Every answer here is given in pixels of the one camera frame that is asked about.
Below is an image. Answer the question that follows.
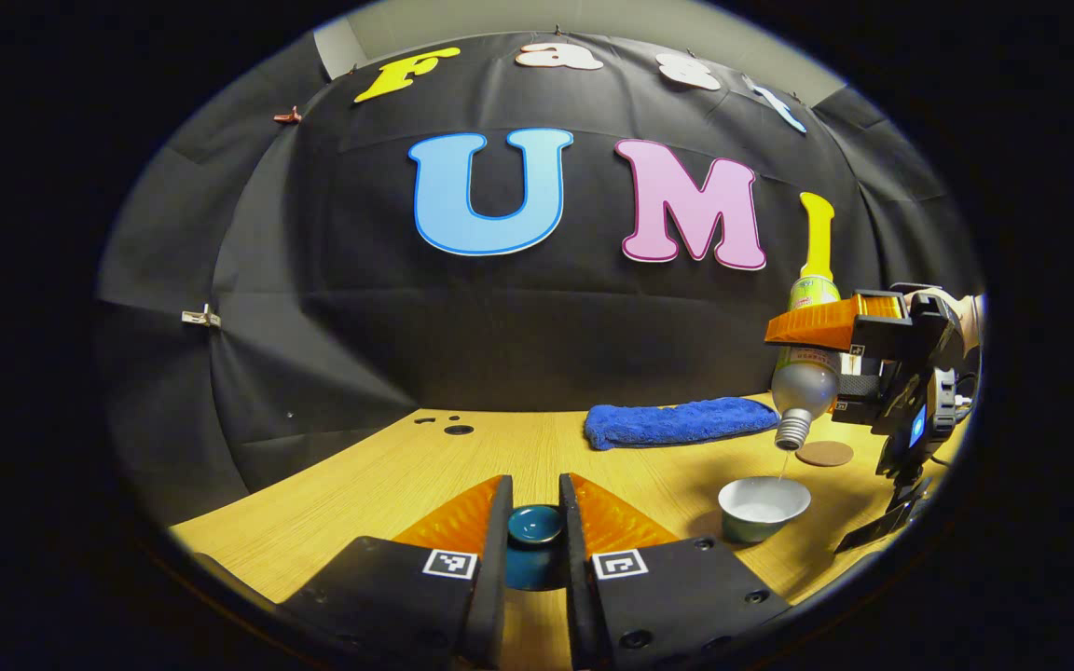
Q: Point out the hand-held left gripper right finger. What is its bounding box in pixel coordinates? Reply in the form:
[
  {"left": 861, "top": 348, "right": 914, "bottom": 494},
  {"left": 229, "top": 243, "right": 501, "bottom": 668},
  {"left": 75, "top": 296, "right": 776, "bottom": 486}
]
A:
[{"left": 558, "top": 472, "right": 794, "bottom": 671}]

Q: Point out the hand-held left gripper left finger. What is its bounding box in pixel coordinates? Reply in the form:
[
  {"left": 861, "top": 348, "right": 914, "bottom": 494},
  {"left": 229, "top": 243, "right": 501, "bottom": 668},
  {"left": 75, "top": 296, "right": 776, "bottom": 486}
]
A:
[{"left": 281, "top": 473, "right": 515, "bottom": 671}]

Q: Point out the teal teacup lid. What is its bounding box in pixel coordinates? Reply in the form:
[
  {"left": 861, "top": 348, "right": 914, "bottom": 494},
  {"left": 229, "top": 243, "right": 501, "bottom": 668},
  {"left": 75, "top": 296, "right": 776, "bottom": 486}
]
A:
[{"left": 503, "top": 503, "right": 571, "bottom": 593}]

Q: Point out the silver green-label water bottle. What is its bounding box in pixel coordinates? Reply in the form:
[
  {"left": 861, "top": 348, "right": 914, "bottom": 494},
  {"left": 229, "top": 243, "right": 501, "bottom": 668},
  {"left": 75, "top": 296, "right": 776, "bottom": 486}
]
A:
[{"left": 770, "top": 272, "right": 844, "bottom": 452}]

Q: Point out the round brown coaster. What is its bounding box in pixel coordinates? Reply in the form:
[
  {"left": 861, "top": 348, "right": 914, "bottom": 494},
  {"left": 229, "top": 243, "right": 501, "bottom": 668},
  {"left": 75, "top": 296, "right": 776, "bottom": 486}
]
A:
[{"left": 796, "top": 441, "right": 855, "bottom": 468}]

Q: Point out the white teal teacup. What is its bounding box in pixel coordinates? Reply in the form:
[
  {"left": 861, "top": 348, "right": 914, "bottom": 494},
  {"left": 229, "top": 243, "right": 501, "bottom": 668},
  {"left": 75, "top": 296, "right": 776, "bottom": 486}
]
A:
[{"left": 718, "top": 476, "right": 812, "bottom": 545}]

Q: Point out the blue towel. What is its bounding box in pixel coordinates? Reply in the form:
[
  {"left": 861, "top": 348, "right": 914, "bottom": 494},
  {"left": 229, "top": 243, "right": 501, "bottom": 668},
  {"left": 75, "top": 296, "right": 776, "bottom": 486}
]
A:
[{"left": 584, "top": 397, "right": 780, "bottom": 452}]

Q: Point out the black backdrop cloth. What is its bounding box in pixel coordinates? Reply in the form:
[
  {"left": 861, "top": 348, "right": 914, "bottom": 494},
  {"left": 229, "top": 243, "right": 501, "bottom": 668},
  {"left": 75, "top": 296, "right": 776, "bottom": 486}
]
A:
[{"left": 94, "top": 33, "right": 985, "bottom": 527}]

